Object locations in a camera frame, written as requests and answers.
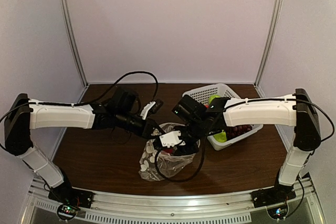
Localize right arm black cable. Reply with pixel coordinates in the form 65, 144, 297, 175
154, 95, 334, 183

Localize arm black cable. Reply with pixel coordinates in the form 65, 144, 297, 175
154, 95, 334, 183
0, 70, 159, 146

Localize white perforated plastic basket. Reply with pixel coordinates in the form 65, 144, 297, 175
182, 83, 263, 151

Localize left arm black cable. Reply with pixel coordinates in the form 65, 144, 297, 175
0, 70, 159, 146

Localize dark red fake grapes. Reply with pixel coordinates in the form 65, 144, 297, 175
225, 124, 252, 140

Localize left aluminium frame post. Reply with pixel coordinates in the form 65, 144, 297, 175
60, 0, 88, 87

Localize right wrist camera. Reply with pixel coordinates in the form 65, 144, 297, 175
158, 131, 185, 148

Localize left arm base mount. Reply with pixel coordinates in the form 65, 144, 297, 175
48, 188, 94, 222

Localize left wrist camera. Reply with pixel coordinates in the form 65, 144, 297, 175
140, 99, 163, 120

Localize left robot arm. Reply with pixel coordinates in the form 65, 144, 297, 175
1, 87, 162, 201

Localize right aluminium frame post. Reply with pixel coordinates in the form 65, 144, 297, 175
254, 0, 284, 87

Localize green fake apple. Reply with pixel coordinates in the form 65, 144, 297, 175
208, 94, 221, 105

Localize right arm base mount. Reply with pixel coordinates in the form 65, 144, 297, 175
251, 185, 296, 221

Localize aluminium frame post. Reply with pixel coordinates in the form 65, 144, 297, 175
60, 0, 88, 87
254, 0, 284, 87

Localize clear zip top bag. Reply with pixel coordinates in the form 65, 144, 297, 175
139, 138, 205, 182

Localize front aluminium rail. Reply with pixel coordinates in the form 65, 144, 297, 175
19, 178, 327, 223

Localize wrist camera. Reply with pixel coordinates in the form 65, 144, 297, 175
140, 99, 163, 120
158, 131, 185, 148

